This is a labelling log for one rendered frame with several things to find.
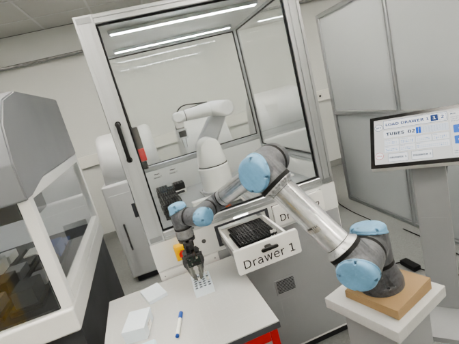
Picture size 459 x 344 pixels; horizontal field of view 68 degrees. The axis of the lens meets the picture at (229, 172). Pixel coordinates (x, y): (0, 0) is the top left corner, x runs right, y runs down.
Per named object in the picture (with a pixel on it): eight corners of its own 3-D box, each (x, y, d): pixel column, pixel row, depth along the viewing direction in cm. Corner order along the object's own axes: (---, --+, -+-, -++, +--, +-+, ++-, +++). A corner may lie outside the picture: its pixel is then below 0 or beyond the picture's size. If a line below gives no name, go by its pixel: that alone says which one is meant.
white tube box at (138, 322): (148, 339, 126) (143, 327, 125) (125, 345, 126) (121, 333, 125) (154, 317, 139) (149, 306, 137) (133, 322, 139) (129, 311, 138)
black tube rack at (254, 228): (279, 244, 155) (276, 231, 153) (244, 258, 151) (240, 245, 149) (261, 228, 176) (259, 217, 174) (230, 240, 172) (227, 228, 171)
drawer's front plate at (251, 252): (302, 251, 147) (296, 228, 145) (240, 276, 141) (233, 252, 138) (300, 250, 149) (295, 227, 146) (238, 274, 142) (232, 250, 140)
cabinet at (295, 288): (364, 326, 206) (341, 205, 188) (203, 403, 184) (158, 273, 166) (293, 262, 297) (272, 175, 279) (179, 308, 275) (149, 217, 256)
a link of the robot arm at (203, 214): (216, 199, 137) (195, 200, 144) (199, 211, 129) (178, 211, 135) (221, 217, 139) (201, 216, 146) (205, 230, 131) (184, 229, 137)
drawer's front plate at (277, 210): (325, 209, 184) (322, 190, 182) (276, 226, 178) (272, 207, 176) (324, 207, 186) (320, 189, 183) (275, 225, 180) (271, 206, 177)
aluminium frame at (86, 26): (334, 181, 185) (294, -26, 161) (149, 246, 163) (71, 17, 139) (267, 159, 275) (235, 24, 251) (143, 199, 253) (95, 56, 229)
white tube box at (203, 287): (215, 291, 145) (212, 283, 145) (196, 298, 144) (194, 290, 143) (210, 277, 157) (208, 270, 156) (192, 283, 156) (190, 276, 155)
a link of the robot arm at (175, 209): (177, 207, 135) (162, 207, 140) (185, 233, 138) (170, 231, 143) (190, 199, 141) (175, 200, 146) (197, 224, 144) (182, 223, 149)
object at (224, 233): (296, 248, 148) (293, 235, 147) (241, 269, 143) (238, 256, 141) (262, 221, 186) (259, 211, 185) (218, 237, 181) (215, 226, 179)
